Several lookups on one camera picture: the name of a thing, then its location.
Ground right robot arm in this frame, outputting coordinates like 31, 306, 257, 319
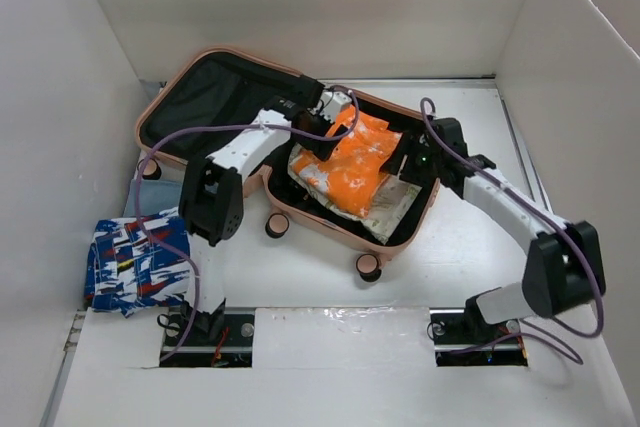
389, 115, 606, 341

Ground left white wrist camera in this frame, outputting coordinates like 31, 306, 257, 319
317, 90, 352, 123

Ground pink suitcase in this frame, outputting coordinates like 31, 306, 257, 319
136, 48, 440, 282

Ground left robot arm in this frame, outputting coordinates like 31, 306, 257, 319
174, 86, 359, 247

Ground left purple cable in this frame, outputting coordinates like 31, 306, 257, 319
134, 85, 359, 362

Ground light blue denim garment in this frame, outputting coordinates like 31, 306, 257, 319
122, 179, 182, 217

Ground purple cable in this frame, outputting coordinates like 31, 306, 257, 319
419, 96, 606, 366
134, 85, 359, 362

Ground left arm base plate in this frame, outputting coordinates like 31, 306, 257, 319
157, 309, 255, 368

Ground blue white red shorts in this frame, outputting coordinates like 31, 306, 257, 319
84, 207, 191, 317

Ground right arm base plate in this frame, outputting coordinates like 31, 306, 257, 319
427, 308, 528, 367

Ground orange white patterned garment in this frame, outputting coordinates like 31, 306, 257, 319
288, 106, 402, 220

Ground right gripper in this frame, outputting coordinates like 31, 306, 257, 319
378, 131, 443, 188

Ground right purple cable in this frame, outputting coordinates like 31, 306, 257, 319
419, 96, 606, 366

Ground cream green printed jacket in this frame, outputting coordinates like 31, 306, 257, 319
287, 144, 421, 245

